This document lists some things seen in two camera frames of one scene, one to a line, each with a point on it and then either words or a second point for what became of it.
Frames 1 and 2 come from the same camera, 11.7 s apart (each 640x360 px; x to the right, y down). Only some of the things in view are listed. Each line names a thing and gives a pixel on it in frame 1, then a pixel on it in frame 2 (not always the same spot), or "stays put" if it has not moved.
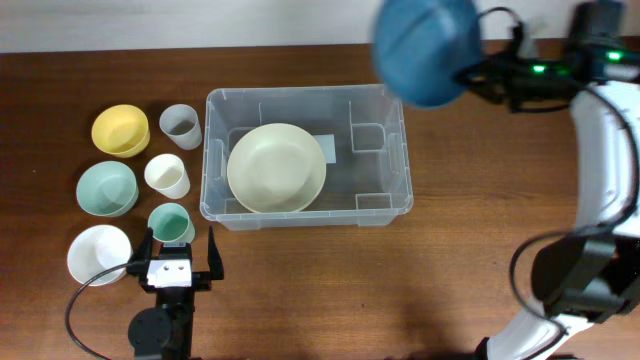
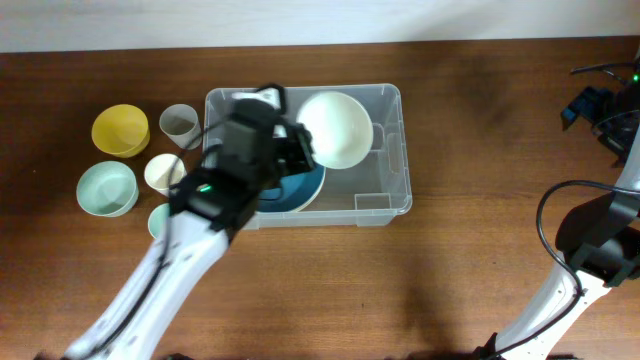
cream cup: (167, 174) stays put
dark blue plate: (420, 45) to (293, 193)
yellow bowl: (121, 131) stays put
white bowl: (95, 248) to (340, 127)
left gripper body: (200, 281) to (291, 150)
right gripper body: (518, 79) to (617, 116)
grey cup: (180, 122) stays put
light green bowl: (108, 189) stays put
